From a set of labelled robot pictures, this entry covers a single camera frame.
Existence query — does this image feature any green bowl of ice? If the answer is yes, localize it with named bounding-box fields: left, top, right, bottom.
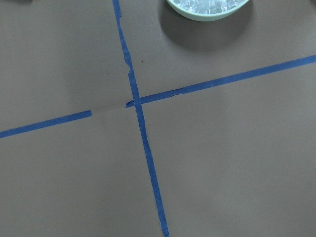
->
left=166, top=0, right=249, bottom=22

